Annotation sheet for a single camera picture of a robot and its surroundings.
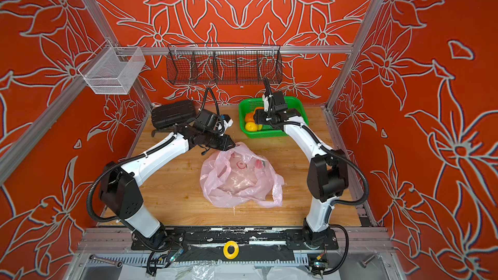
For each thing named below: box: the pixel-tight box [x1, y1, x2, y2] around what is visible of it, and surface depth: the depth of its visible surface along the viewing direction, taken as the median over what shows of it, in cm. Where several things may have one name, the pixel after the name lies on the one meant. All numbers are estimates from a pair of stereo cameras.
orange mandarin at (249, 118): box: [245, 112, 255, 124], surface depth 109 cm
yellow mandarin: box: [245, 121, 259, 132], surface depth 103 cm
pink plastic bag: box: [199, 141, 285, 209], surface depth 79 cm
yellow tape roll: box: [223, 240, 240, 260], surface depth 71 cm
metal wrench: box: [88, 254, 124, 269], surface depth 71 cm
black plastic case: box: [151, 100, 196, 130], surface depth 109 cm
